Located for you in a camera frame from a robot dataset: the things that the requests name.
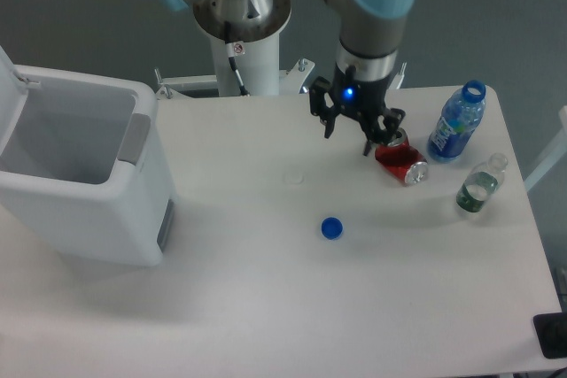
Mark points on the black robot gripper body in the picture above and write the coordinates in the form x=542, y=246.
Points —
x=358, y=99

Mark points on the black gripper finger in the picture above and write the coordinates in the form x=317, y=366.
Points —
x=317, y=91
x=381, y=129

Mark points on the white trash can body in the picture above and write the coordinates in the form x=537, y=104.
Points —
x=85, y=169

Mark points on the white trash can lid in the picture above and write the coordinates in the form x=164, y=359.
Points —
x=14, y=92

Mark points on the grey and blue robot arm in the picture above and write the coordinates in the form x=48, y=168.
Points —
x=244, y=41

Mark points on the crushed red soda can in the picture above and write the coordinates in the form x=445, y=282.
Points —
x=402, y=160

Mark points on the white bottle cap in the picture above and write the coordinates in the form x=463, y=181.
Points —
x=293, y=176

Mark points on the blue bottle cap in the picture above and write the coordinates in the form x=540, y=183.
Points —
x=331, y=228

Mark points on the blue plastic drink bottle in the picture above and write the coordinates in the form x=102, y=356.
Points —
x=459, y=118

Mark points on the clear bottle with green label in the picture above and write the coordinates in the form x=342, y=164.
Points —
x=481, y=183

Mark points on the black device at table edge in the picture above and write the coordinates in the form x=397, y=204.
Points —
x=551, y=332

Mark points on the white metal base frame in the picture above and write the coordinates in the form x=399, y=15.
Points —
x=291, y=81

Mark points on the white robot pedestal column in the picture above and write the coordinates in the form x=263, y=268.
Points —
x=257, y=63

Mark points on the white post at right edge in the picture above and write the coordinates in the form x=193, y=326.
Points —
x=550, y=156

